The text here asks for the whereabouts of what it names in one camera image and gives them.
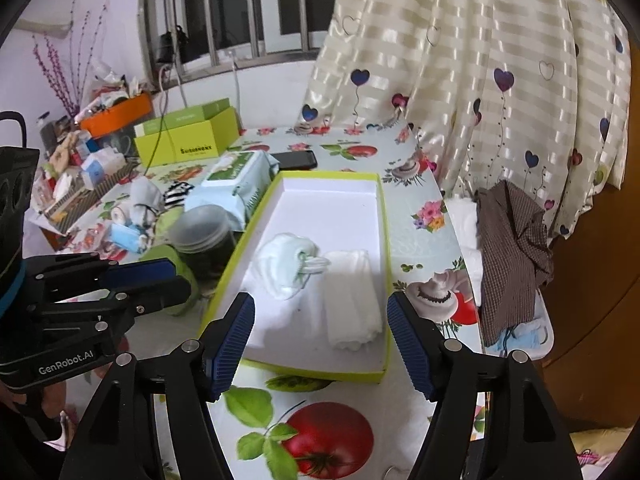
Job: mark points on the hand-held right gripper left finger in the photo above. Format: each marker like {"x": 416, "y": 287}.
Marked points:
{"x": 232, "y": 345}

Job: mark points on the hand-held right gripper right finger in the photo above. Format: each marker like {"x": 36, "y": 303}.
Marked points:
{"x": 407, "y": 345}

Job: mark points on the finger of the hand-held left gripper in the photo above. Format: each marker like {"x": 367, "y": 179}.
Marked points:
{"x": 160, "y": 295}
{"x": 140, "y": 272}

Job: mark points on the light green cloth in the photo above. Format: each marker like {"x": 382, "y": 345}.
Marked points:
{"x": 187, "y": 271}

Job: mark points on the blue face mask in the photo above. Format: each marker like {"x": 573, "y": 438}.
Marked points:
{"x": 127, "y": 237}

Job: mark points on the white towel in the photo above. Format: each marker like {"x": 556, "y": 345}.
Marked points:
{"x": 350, "y": 300}

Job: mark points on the white and green cloth bundle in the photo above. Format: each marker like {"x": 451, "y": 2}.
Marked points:
{"x": 280, "y": 265}

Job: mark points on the beige rolled cloth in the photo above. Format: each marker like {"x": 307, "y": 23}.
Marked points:
{"x": 121, "y": 214}

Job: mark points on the glass jar with grey lid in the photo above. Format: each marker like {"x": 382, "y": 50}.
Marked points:
{"x": 200, "y": 232}

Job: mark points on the black and white striped cloth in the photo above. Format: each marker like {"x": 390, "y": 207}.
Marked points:
{"x": 177, "y": 192}

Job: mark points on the basket of small items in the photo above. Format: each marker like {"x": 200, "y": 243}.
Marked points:
{"x": 85, "y": 200}

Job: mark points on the blue and white tissue pack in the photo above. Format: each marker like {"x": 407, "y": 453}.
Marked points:
{"x": 102, "y": 170}

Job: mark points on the blue cloth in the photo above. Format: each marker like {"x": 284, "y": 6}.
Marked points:
{"x": 525, "y": 337}

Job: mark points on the wet wipes pack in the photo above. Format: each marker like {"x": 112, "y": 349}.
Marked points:
{"x": 225, "y": 185}

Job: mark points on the brown checked shirt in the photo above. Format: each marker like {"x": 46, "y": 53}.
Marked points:
{"x": 515, "y": 260}

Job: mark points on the yellow-green cardboard box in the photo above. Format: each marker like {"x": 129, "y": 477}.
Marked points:
{"x": 190, "y": 142}

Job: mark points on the orange box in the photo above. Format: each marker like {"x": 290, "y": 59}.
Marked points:
{"x": 117, "y": 115}

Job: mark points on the black phone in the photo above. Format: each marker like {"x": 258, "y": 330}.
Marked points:
{"x": 295, "y": 160}

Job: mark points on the clear plastic bag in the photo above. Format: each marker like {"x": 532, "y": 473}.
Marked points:
{"x": 102, "y": 80}

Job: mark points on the purple flower branches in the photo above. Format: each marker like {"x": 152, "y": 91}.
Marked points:
{"x": 65, "y": 70}

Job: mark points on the black bag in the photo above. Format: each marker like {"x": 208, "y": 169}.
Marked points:
{"x": 170, "y": 47}

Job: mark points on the metal window grille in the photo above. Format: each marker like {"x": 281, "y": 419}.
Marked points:
{"x": 255, "y": 10}

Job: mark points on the cream curtain with heart print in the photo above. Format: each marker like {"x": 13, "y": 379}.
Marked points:
{"x": 450, "y": 60}

